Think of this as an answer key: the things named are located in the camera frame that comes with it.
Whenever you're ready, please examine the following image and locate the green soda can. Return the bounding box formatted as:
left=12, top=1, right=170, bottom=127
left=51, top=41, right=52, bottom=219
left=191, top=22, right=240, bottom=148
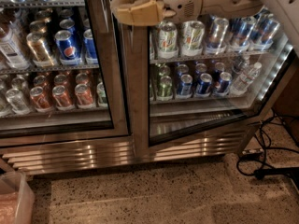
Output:
left=157, top=76, right=173, bottom=101

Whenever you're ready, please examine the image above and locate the red soda can middle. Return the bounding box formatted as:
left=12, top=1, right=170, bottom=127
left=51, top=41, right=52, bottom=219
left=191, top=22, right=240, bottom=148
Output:
left=52, top=85, right=75, bottom=111

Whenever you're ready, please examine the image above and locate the red soda can right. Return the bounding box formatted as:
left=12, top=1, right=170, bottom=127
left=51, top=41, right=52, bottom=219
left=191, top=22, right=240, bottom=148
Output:
left=75, top=84, right=95, bottom=109

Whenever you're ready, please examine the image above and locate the red soda can left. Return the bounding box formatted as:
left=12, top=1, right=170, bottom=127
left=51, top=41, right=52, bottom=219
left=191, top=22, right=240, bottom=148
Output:
left=30, top=86, right=53, bottom=112

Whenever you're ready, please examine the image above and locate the blue Pepsi can lower left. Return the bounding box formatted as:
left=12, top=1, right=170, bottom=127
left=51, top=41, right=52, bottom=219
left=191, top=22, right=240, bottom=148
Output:
left=177, top=74, right=192, bottom=98

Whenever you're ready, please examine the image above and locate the black power cable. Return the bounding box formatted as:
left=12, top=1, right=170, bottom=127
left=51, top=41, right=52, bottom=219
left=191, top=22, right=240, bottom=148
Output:
left=236, top=109, right=299, bottom=181

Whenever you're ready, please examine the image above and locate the blue Pepsi can lower middle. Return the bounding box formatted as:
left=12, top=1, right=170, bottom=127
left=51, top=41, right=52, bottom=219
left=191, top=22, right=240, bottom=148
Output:
left=194, top=73, right=212, bottom=97

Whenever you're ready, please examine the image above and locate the Mountain Dew can right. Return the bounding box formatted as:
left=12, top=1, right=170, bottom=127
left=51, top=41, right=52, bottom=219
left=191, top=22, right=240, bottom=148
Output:
left=180, top=21, right=205, bottom=56

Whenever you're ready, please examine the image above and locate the blue Pepsi can edge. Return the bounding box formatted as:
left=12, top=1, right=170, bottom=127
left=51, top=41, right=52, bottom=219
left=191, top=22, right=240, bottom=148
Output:
left=83, top=29, right=98, bottom=64

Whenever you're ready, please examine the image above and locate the clear water bottle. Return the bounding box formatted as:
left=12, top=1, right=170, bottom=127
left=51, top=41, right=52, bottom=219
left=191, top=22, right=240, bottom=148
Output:
left=230, top=63, right=262, bottom=96

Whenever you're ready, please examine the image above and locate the silver blue energy can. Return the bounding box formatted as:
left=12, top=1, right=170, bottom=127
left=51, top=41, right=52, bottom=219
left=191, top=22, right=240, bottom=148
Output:
left=205, top=18, right=229, bottom=54

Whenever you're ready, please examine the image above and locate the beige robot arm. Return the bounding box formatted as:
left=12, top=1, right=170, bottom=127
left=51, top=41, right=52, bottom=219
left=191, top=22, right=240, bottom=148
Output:
left=110, top=0, right=299, bottom=54

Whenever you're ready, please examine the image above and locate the gold soda can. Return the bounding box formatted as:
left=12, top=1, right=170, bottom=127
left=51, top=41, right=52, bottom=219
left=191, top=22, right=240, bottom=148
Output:
left=26, top=32, right=57, bottom=66

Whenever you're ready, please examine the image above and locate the clear plastic storage bin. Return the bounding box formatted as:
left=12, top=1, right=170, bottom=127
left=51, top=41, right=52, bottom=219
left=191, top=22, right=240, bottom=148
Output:
left=0, top=172, right=35, bottom=224

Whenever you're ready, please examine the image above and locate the glass fridge door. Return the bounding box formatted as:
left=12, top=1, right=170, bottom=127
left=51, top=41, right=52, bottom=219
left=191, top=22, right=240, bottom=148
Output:
left=118, top=0, right=299, bottom=163
left=0, top=0, right=128, bottom=147

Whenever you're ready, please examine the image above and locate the blue Pepsi can front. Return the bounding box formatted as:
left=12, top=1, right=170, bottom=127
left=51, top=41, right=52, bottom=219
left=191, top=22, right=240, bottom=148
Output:
left=54, top=30, right=82, bottom=65

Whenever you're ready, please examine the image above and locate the clear labelled bottle left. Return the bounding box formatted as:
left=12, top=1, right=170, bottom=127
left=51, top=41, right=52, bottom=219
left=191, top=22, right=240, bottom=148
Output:
left=0, top=23, right=30, bottom=69

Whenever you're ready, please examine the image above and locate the red soda can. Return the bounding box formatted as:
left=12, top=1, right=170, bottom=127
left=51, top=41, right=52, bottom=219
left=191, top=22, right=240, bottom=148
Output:
left=30, top=86, right=53, bottom=112
left=52, top=85, right=75, bottom=111
left=75, top=84, right=95, bottom=109

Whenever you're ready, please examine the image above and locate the stainless fridge bottom grille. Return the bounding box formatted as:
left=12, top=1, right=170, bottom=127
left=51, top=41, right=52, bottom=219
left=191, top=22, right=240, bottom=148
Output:
left=1, top=125, right=258, bottom=175

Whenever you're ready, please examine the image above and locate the blue pepsi can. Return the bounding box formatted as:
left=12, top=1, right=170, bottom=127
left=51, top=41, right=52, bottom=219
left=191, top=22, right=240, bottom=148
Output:
left=194, top=73, right=212, bottom=97
left=54, top=30, right=82, bottom=65
left=177, top=74, right=192, bottom=98
left=213, top=72, right=232, bottom=96

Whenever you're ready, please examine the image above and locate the silver can lower left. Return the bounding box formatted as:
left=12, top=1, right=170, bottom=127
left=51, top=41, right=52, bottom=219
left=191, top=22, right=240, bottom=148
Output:
left=6, top=89, right=31, bottom=115

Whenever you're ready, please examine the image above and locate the blue Pepsi can lower right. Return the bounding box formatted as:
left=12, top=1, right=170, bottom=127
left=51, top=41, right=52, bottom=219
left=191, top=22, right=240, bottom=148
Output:
left=213, top=72, right=232, bottom=96

